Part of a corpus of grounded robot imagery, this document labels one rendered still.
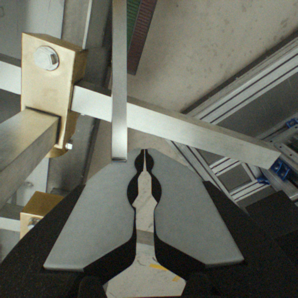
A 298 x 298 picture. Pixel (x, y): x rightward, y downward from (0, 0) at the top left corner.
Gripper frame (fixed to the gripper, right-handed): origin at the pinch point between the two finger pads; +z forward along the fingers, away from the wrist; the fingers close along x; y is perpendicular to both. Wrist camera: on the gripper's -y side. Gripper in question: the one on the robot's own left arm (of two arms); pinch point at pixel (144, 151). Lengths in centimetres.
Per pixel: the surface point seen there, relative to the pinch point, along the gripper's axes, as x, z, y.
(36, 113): -11.6, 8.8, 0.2
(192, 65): 24, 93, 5
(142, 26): 0.0, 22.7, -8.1
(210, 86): 35, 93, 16
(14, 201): -40, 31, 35
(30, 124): -11.0, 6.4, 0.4
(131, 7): -1.5, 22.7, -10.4
